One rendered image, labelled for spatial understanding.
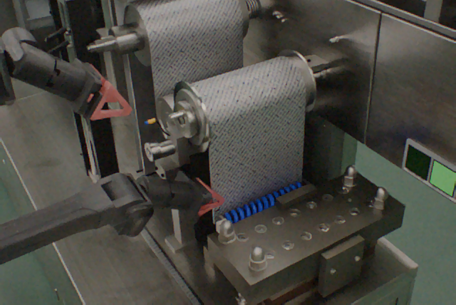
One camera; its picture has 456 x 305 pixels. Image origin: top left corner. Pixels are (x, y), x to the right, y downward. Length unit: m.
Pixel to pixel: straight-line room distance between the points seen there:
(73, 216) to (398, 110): 0.63
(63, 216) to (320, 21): 0.66
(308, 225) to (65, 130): 0.92
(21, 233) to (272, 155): 0.54
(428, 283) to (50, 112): 1.67
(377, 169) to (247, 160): 2.02
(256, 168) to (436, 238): 1.69
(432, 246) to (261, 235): 1.65
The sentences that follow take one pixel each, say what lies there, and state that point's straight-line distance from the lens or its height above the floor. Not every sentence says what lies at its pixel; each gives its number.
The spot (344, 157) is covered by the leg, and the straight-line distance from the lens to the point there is 1.58.
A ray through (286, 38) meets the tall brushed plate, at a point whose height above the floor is 1.29.
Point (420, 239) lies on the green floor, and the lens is 2.74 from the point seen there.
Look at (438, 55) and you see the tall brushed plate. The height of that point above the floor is 1.40.
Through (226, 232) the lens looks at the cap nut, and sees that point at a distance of 1.11.
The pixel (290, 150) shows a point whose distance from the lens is 1.21.
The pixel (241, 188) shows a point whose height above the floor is 1.08.
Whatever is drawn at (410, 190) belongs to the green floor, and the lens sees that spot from 3.00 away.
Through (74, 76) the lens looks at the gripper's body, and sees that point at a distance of 0.92.
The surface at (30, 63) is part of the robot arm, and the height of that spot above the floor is 1.46.
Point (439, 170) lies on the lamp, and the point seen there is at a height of 1.20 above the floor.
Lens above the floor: 1.81
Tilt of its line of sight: 33 degrees down
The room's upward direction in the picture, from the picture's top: 2 degrees counter-clockwise
